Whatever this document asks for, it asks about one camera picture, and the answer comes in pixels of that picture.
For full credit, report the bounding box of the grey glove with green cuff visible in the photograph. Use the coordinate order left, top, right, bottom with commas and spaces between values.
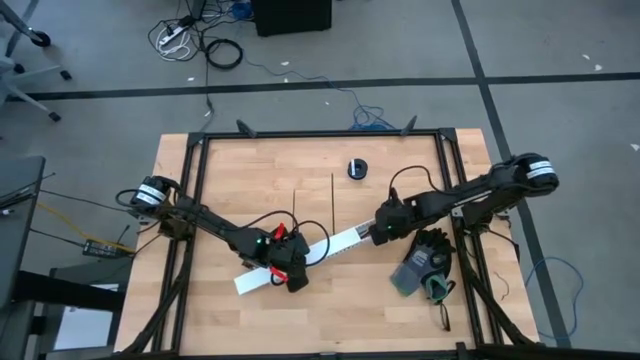
389, 227, 457, 300
424, 276, 458, 306

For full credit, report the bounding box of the small black round object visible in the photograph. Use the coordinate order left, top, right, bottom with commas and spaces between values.
347, 157, 370, 180

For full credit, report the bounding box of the black power supply box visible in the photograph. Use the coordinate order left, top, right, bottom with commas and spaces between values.
82, 238, 136, 260

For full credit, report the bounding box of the black computer case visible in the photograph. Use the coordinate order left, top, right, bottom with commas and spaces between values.
251, 0, 333, 37

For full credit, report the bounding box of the white power strip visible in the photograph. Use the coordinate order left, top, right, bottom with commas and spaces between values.
157, 24, 176, 49

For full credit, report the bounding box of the dark grey desk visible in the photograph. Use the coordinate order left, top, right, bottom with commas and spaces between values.
0, 155, 46, 311

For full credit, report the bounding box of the grey office chair base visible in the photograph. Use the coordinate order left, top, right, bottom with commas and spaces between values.
0, 0, 74, 124

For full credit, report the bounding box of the black looped camera cable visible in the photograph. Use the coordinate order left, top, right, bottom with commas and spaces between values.
239, 209, 332, 267
388, 165, 444, 202

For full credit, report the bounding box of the blue floor cable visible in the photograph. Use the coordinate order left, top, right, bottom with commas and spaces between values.
244, 54, 396, 132
524, 255, 585, 341

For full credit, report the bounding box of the thin dark curled wire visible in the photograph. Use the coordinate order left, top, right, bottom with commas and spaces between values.
492, 271, 511, 302

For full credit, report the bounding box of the black diagonal frame strut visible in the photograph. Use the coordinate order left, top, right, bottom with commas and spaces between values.
113, 234, 199, 357
449, 234, 539, 351

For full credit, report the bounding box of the black coiled floor cable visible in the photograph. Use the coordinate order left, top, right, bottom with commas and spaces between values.
204, 38, 245, 71

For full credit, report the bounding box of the thin yellow floor cable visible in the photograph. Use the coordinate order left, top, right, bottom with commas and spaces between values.
34, 199, 136, 254

